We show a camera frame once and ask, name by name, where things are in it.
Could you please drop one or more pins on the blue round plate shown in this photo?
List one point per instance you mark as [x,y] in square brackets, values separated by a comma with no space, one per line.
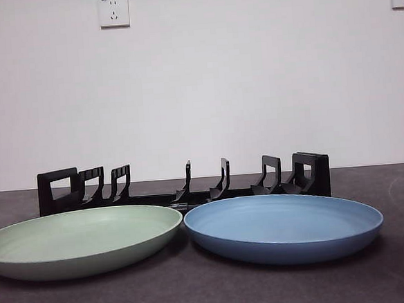
[284,232]

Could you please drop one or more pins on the pale green round plate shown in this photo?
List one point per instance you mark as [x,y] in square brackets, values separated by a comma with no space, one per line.
[73,243]

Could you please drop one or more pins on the black plastic plate rack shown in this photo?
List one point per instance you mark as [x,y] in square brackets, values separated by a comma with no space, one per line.
[46,198]

